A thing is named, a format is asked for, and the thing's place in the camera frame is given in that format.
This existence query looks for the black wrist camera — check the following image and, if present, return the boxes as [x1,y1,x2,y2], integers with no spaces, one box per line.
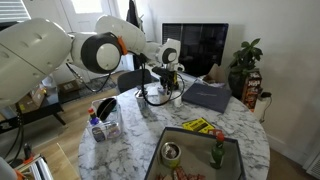
[151,65,172,77]

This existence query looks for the small red packet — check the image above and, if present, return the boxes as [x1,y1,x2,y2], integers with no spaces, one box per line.
[208,128,223,136]

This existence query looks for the white paper napkin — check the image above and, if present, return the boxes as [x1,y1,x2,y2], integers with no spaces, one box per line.
[146,85,160,98]

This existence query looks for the large open cardboard box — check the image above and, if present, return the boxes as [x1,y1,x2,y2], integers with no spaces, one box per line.
[14,82,48,115]

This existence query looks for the small closed cardboard box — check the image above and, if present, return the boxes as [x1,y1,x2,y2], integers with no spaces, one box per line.
[58,79,81,95]

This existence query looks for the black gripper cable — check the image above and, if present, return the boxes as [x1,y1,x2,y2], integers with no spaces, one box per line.
[136,52,185,108]

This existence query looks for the clear plastic storage container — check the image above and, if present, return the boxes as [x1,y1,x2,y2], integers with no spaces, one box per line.
[87,96,125,143]

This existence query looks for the clear plastic cup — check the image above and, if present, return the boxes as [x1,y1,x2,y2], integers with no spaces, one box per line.
[157,84,173,105]

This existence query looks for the grey door rug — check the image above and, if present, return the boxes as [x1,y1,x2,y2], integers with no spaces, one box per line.
[78,75,118,98]

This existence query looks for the white wall vent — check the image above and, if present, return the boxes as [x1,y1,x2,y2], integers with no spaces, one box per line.
[303,151,320,180]

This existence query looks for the white window blinds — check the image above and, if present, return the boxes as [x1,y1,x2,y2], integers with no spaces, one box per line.
[0,0,32,23]

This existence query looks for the red capped blue label bottle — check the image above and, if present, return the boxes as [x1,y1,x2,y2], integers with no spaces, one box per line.
[87,107,107,143]

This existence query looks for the white charger with black plug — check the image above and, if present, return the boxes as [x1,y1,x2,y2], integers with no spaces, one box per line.
[253,91,273,124]

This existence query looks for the small white bottle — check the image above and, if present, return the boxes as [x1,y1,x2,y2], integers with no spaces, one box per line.
[173,93,183,108]

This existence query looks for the navy flat gift box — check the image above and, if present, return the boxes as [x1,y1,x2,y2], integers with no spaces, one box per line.
[181,82,233,114]

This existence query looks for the black flat screen monitor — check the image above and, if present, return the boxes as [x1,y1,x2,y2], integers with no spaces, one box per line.
[162,23,230,78]

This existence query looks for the yellow printed booklet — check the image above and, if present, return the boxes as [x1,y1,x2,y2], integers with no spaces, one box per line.
[181,117,216,135]

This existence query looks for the thin black floor cables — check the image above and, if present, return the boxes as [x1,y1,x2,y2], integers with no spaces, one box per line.
[0,106,25,167]

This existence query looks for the green bottle with red cap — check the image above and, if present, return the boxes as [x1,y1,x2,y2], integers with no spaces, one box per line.
[209,131,226,170]

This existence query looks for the dark open cardboard box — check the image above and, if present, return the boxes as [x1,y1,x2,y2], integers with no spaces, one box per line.
[143,126,247,180]

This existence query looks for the open tin can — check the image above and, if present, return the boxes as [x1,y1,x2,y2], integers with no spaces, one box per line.
[160,141,183,169]

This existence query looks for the black round bowl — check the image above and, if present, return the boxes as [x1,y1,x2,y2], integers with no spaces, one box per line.
[96,97,118,122]

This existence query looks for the green potted plant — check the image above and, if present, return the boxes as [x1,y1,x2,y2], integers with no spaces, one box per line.
[228,37,264,100]

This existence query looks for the green white stacked equipment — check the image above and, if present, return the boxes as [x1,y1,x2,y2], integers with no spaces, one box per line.
[13,143,55,180]

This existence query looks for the black low bench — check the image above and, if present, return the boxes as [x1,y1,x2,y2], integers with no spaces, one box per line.
[0,93,67,135]

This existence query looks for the dark grey chair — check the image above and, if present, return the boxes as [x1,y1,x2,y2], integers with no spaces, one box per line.
[116,68,158,95]

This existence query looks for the red Jenga game box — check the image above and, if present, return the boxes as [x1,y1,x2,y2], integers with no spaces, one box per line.
[241,69,263,113]

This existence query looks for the white entrance door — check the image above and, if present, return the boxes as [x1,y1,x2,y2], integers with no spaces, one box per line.
[59,0,129,82]

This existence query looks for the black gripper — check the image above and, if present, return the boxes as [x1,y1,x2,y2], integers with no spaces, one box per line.
[159,68,180,98]

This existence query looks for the red snack packets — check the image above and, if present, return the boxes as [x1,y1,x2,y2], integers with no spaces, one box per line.
[156,165,207,180]

